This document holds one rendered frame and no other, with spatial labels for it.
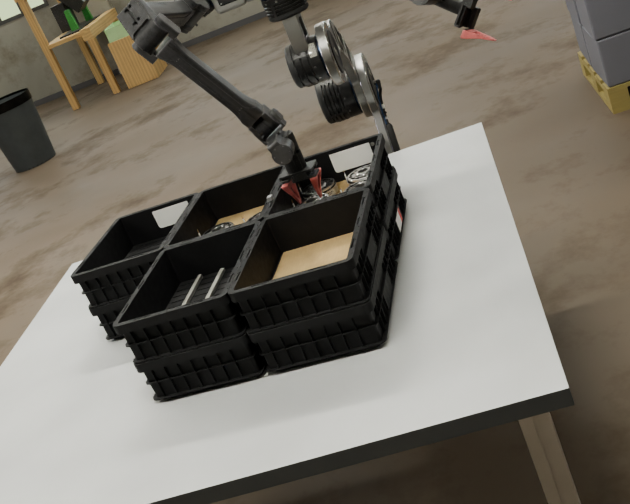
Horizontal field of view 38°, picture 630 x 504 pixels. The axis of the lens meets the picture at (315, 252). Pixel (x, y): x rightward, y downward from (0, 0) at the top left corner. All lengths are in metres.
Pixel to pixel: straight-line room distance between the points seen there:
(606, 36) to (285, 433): 3.30
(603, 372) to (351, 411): 1.25
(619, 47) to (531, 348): 3.10
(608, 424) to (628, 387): 0.17
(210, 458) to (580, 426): 1.23
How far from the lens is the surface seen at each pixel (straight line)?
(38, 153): 9.59
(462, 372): 1.84
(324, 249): 2.27
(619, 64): 4.81
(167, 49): 2.34
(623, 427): 2.72
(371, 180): 2.30
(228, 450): 1.93
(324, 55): 2.81
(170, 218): 2.86
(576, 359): 3.03
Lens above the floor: 1.69
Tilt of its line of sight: 22 degrees down
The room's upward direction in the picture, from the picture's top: 23 degrees counter-clockwise
